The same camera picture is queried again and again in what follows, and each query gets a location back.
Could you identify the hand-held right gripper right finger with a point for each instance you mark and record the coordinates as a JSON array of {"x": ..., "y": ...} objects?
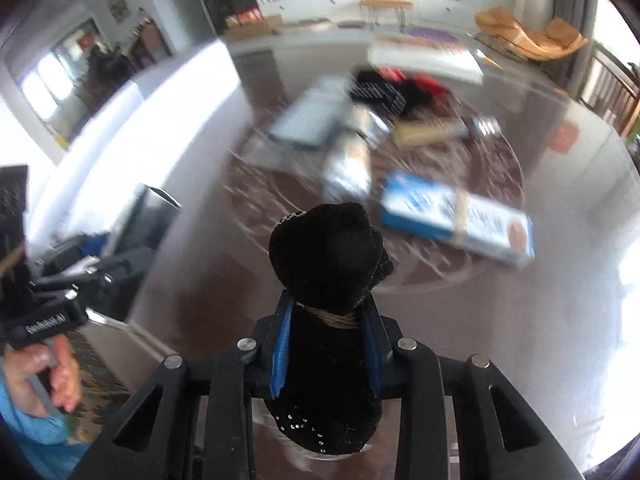
[{"x": 372, "y": 360}]

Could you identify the purple mat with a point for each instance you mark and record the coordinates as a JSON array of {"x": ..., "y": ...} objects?
[{"x": 430, "y": 36}]

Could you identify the cardboard box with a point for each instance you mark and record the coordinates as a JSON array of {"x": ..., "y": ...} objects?
[{"x": 252, "y": 27}]

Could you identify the white television cabinet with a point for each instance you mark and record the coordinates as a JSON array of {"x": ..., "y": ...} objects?
[{"x": 320, "y": 2}]

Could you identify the black patterned cloth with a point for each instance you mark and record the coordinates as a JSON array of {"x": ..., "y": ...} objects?
[{"x": 380, "y": 91}]

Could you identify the blue and white box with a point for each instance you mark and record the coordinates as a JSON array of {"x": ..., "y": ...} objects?
[{"x": 425, "y": 210}]

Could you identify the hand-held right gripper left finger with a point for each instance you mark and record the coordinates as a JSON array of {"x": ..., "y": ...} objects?
[{"x": 281, "y": 355}]

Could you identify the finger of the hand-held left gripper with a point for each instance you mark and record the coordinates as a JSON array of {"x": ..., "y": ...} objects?
[
  {"x": 120, "y": 280},
  {"x": 75, "y": 265}
]

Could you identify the wooden chair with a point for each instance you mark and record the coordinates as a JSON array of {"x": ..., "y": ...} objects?
[{"x": 612, "y": 90}]

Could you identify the patterned rug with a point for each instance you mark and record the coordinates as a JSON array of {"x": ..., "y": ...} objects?
[{"x": 97, "y": 385}]

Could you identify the red cloth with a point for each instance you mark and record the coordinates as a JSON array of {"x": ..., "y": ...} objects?
[{"x": 430, "y": 85}]

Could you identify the wall picture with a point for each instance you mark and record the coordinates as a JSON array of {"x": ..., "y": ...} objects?
[{"x": 118, "y": 5}]

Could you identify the person's left forearm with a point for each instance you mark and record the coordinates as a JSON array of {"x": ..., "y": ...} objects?
[{"x": 35, "y": 452}]

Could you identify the interior window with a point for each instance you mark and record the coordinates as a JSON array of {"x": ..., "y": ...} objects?
[{"x": 65, "y": 70}]

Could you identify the silver packet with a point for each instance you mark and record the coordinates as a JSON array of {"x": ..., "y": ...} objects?
[
  {"x": 347, "y": 170},
  {"x": 370, "y": 125}
]

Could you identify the black knitted cloth bundle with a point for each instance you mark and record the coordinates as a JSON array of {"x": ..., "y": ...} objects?
[{"x": 325, "y": 260}]

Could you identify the orange lounge chair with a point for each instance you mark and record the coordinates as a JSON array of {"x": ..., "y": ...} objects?
[{"x": 530, "y": 35}]

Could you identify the tan flat box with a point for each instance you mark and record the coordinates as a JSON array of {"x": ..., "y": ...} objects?
[{"x": 430, "y": 132}]

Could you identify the orange bench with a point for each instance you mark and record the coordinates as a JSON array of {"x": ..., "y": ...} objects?
[{"x": 385, "y": 2}]

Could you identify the person's left hand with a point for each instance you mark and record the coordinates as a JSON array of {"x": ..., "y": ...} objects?
[{"x": 62, "y": 380}]

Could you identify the grey flat tray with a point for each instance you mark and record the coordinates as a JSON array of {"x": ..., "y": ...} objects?
[{"x": 310, "y": 115}]

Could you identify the white flat box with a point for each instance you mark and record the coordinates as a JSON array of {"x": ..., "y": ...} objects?
[{"x": 425, "y": 60}]

